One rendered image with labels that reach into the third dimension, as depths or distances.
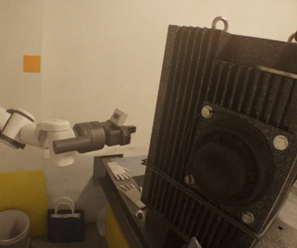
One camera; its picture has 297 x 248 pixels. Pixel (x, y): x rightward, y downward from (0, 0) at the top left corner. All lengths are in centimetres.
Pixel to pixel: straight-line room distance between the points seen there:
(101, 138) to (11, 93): 90
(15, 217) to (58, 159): 125
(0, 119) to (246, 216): 84
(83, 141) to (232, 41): 53
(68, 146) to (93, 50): 99
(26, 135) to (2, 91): 72
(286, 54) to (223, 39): 20
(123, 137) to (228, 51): 42
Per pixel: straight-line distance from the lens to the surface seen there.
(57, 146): 54
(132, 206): 127
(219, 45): 66
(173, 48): 73
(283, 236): 106
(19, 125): 79
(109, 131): 63
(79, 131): 59
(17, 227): 187
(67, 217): 174
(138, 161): 169
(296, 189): 342
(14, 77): 139
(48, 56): 142
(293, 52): 56
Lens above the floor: 152
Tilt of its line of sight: 20 degrees down
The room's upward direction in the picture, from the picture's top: 9 degrees clockwise
